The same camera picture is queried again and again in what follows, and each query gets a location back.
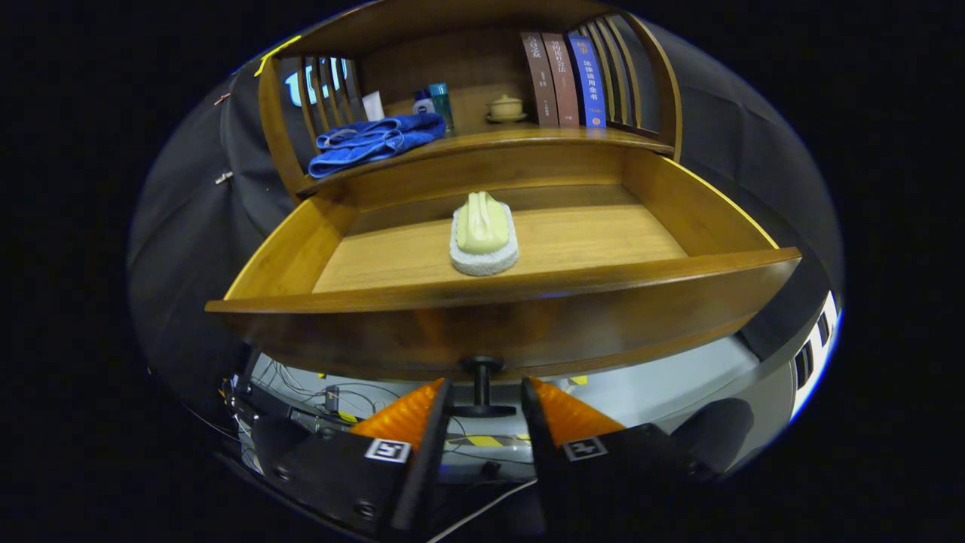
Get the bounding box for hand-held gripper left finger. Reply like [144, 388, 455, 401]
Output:
[253, 377, 455, 538]

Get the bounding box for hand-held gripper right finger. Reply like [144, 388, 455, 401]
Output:
[520, 376, 717, 538]

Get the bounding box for wooden drawer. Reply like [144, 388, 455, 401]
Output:
[205, 143, 802, 419]

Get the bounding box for green scrub brush white sponge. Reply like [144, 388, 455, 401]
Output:
[449, 192, 520, 277]

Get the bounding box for wooden countertop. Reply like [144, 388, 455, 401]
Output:
[298, 113, 674, 197]

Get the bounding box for wooden cabinet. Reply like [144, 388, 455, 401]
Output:
[256, 0, 683, 201]

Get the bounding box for yellow and black tape strip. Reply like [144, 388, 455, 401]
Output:
[445, 434, 528, 448]

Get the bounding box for white box with dark slots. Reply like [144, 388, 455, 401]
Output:
[788, 290, 841, 423]

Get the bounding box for blue towel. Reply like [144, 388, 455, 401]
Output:
[308, 113, 447, 179]

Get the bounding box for beige lidded tea bowl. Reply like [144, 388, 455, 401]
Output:
[486, 94, 528, 124]

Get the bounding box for teal clear bottle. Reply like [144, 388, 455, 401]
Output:
[428, 82, 455, 133]

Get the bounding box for dark brown book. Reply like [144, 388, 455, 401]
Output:
[520, 32, 559, 127]

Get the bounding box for reddish brown book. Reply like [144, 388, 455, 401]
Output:
[541, 32, 581, 127]

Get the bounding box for blue book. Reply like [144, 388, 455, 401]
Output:
[567, 33, 608, 128]

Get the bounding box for white cable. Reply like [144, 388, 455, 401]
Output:
[428, 479, 538, 543]

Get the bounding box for bundle of cables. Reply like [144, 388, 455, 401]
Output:
[222, 354, 408, 438]

